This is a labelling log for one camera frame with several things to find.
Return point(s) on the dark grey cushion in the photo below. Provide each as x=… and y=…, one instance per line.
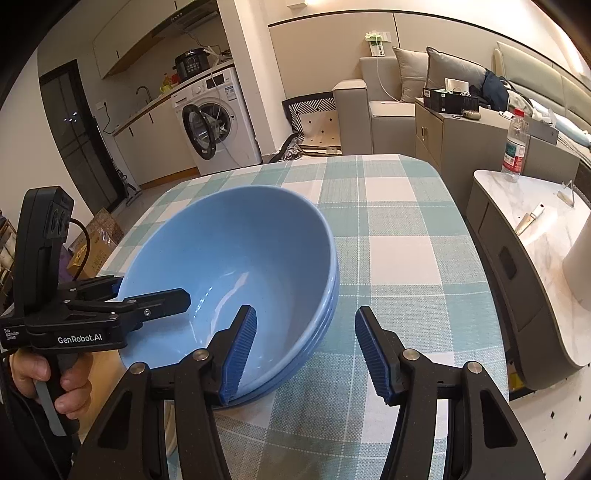
x=455, y=67

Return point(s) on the black kitchen faucet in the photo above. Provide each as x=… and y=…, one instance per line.
x=147, y=94

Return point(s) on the dark glass door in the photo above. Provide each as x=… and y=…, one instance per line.
x=78, y=152

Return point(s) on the green checked tablecloth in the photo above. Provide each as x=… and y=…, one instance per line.
x=392, y=230

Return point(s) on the black pressure cooker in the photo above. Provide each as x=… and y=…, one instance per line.
x=191, y=64

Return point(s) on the person's left hand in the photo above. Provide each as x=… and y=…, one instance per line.
x=74, y=383

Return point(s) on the grey nightstand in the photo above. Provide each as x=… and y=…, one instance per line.
x=457, y=143

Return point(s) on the light grey cushion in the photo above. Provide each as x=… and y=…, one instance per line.
x=408, y=74

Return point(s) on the white wall cabinet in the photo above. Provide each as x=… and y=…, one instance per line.
x=134, y=41

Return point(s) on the small metal stand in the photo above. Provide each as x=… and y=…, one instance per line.
x=564, y=196

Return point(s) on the light blue pillow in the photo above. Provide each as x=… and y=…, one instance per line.
x=572, y=131

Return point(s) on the white kitchen counter cabinet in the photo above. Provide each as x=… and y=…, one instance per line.
x=152, y=147

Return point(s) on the stick vacuum cleaner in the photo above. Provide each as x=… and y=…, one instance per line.
x=131, y=194

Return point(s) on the cardboard box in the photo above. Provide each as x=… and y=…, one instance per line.
x=99, y=235

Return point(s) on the marble side table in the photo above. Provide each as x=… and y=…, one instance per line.
x=545, y=240

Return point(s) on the grey garment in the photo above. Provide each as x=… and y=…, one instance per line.
x=519, y=105

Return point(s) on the white washing machine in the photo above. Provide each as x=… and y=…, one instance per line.
x=235, y=134

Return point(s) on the person's left forearm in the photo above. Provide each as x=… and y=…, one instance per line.
x=23, y=438

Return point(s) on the yellow oil bottle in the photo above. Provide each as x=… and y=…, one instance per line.
x=165, y=84

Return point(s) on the grey sofa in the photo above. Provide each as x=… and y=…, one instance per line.
x=351, y=120

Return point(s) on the grey range hood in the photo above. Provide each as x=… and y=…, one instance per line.
x=184, y=23

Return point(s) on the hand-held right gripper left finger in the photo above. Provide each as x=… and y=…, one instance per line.
x=240, y=355

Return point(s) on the black storage box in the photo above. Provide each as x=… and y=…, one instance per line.
x=443, y=102

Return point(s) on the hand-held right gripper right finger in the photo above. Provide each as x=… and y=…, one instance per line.
x=374, y=355

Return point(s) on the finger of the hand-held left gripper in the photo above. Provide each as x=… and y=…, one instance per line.
x=101, y=286
x=166, y=302

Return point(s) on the small knife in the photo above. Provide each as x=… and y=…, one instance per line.
x=530, y=220

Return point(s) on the white wall socket device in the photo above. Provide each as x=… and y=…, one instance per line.
x=377, y=42

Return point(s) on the plastic water bottle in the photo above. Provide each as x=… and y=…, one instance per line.
x=513, y=152

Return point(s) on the dark blue jacket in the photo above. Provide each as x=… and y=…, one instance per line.
x=495, y=90

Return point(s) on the small olive case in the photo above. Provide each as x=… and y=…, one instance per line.
x=471, y=114

